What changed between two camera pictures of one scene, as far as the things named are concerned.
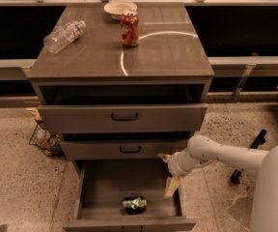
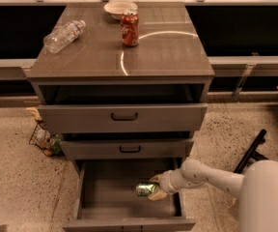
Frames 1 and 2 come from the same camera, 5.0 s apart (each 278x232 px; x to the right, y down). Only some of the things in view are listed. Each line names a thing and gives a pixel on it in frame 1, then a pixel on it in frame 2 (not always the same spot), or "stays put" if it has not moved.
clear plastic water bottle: x=61 y=37 stays put
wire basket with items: x=48 y=142 stays put
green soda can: x=134 y=205 → x=145 y=188
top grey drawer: x=122 y=118 stays put
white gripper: x=175 y=166 → x=165 y=181
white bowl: x=116 y=9 stays put
